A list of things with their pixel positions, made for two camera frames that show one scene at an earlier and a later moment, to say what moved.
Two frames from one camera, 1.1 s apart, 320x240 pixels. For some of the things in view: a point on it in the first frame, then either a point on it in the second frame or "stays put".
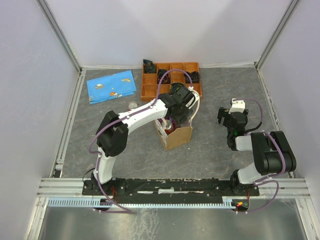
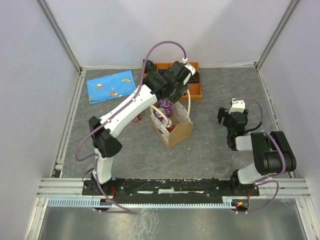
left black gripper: [187, 113] -> [182, 88]
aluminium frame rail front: [73, 188] stays put
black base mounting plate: [168, 188] stays put
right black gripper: [223, 113] stays put
